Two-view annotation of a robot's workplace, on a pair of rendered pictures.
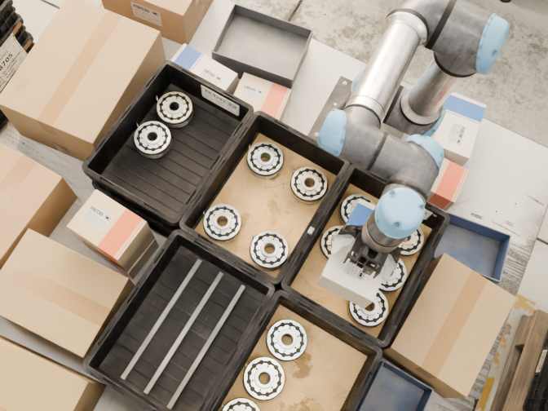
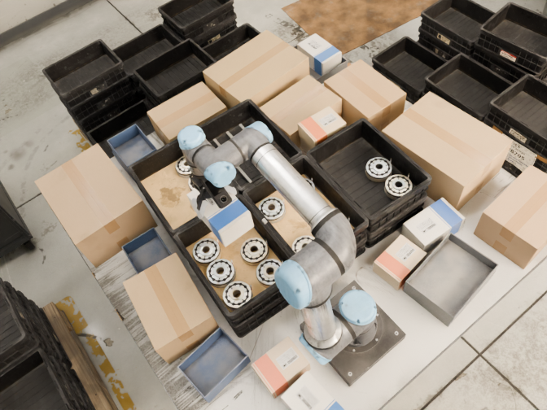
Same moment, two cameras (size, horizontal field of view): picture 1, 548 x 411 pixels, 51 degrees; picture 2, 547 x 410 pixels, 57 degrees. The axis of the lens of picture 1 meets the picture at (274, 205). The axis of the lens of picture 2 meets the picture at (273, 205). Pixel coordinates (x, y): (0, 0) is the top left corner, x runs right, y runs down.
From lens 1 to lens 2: 1.40 m
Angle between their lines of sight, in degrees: 49
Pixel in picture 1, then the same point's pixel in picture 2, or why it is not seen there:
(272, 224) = (289, 220)
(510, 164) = not seen: outside the picture
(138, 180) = (353, 157)
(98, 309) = (279, 119)
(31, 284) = (308, 95)
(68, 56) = (455, 131)
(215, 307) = (254, 175)
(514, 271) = (182, 399)
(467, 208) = (247, 390)
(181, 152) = (364, 185)
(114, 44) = (458, 157)
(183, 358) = not seen: hidden behind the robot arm
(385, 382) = not seen: hidden behind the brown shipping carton
